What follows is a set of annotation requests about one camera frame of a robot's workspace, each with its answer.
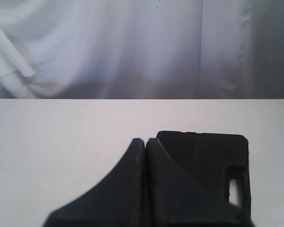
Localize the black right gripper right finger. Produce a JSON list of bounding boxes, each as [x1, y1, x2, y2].
[[146, 138, 254, 227]]

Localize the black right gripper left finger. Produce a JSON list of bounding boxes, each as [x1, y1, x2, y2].
[[43, 138, 145, 227]]

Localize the black plastic tool case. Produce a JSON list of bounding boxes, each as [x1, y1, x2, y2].
[[156, 131, 251, 215]]

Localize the white backdrop curtain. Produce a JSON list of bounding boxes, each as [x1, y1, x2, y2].
[[0, 0, 284, 99]]

